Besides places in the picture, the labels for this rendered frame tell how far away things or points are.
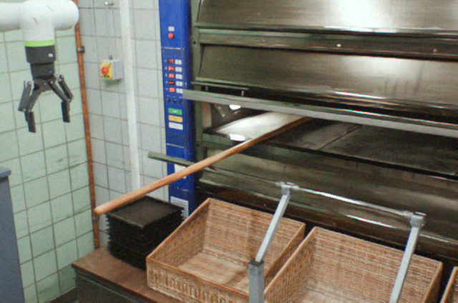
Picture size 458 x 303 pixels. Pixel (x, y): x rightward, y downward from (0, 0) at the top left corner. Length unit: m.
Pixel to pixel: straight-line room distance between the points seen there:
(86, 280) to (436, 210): 1.65
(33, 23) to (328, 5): 1.13
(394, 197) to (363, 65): 0.55
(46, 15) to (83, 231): 1.97
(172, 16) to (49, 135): 1.04
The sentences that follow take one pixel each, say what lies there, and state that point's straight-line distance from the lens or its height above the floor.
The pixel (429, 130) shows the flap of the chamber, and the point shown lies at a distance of 1.96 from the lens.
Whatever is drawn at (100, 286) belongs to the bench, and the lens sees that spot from 2.71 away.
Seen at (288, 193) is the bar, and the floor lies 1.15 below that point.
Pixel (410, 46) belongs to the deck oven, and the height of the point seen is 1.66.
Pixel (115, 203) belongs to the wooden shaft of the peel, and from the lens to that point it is 1.82.
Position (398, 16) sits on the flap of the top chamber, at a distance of 2.09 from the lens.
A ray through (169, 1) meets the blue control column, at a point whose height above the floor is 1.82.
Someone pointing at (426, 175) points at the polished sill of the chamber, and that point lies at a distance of 2.17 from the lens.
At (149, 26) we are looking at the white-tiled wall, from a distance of 2.78.
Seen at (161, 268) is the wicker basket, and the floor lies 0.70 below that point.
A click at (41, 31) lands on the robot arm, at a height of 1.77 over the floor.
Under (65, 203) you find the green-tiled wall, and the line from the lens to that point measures 3.32.
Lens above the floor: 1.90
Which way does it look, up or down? 15 degrees down
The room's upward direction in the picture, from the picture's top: 1 degrees counter-clockwise
